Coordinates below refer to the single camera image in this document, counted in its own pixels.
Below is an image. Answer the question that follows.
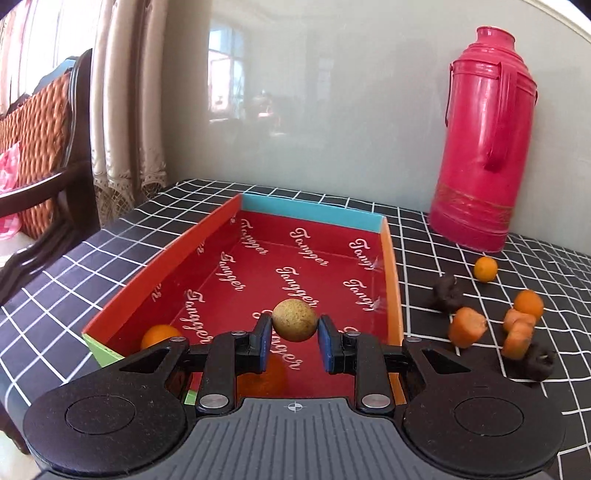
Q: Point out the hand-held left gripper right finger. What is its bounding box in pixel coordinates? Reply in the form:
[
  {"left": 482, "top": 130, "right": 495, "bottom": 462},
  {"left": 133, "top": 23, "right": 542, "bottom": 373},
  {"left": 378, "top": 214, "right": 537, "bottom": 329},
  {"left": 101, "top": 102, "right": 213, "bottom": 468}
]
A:
[{"left": 318, "top": 315, "right": 472, "bottom": 411}]

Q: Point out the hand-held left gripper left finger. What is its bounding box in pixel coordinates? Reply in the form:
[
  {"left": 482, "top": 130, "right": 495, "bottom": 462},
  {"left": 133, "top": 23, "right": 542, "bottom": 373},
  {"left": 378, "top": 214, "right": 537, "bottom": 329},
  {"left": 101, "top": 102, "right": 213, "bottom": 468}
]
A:
[{"left": 99, "top": 315, "right": 273, "bottom": 414}]

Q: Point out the round brown fruit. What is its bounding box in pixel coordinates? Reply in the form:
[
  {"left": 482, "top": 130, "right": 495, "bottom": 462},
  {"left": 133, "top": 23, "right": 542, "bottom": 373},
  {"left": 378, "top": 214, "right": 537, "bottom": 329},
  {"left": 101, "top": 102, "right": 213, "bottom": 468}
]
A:
[{"left": 271, "top": 298, "right": 319, "bottom": 343}]

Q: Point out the red cardboard box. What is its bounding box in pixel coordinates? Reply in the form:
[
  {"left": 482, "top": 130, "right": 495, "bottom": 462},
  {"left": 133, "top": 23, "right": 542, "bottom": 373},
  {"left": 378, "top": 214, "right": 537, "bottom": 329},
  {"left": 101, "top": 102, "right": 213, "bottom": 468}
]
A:
[{"left": 82, "top": 193, "right": 405, "bottom": 407}]

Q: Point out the dark wrinkled fruit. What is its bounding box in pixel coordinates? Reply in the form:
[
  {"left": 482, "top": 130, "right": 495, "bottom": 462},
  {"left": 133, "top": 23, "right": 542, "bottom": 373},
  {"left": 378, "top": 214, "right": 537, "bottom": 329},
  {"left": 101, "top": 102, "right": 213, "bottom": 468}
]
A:
[
  {"left": 524, "top": 344, "right": 557, "bottom": 382},
  {"left": 431, "top": 274, "right": 465, "bottom": 312}
]

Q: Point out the black white checked tablecloth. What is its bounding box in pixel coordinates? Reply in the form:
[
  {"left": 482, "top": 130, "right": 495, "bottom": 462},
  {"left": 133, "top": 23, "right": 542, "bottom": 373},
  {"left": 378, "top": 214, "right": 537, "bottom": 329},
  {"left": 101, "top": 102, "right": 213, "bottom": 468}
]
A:
[{"left": 0, "top": 179, "right": 591, "bottom": 480}]

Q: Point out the large orange carrot chunk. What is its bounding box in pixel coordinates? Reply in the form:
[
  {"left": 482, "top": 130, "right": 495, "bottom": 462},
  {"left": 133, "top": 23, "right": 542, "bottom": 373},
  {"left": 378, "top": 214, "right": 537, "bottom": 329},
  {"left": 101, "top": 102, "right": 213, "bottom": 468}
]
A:
[{"left": 449, "top": 307, "right": 488, "bottom": 349}]

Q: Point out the small orange tangerine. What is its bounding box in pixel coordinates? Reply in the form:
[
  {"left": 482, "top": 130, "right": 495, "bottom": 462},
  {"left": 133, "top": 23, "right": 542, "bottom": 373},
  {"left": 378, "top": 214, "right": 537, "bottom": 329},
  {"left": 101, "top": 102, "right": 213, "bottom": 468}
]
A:
[{"left": 474, "top": 257, "right": 499, "bottom": 283}]

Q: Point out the red thermos flask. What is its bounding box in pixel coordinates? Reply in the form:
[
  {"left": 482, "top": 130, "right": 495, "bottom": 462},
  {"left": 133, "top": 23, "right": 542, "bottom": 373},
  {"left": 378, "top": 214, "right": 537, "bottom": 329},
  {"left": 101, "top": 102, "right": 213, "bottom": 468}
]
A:
[{"left": 428, "top": 25, "right": 539, "bottom": 254}]

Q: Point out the beige lace curtain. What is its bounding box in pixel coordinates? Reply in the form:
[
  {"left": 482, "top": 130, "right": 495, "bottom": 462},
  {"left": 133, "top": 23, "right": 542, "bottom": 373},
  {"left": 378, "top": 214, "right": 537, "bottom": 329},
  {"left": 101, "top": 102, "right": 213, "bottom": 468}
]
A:
[{"left": 89, "top": 0, "right": 170, "bottom": 228}]

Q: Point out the wooden sofa with orange cushion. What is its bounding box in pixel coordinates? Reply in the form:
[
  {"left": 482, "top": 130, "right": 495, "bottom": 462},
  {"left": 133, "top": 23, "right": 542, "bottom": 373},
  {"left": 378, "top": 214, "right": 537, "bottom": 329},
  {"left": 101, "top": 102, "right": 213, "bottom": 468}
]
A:
[{"left": 0, "top": 48, "right": 102, "bottom": 305}]

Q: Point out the pink checked cloth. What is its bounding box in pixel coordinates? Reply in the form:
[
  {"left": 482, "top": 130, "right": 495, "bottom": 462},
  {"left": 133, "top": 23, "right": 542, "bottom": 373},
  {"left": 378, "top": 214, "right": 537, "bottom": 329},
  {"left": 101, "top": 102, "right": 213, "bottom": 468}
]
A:
[{"left": 0, "top": 141, "right": 23, "bottom": 241}]

